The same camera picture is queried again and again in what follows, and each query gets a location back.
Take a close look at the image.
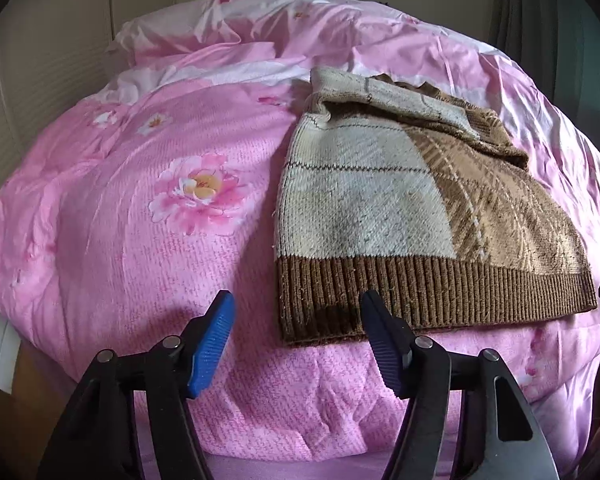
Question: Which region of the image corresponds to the brown beige knitted sweater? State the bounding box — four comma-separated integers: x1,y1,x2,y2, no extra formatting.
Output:
275,67,597,344

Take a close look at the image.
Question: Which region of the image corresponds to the pink floral quilt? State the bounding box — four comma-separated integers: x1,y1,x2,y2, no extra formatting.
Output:
0,21,600,479

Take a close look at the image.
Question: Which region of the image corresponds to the dark green curtain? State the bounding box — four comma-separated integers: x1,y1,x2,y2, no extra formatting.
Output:
490,0,600,136

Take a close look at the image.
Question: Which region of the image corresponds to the white pink pillow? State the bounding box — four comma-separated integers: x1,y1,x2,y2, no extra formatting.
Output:
106,0,422,68

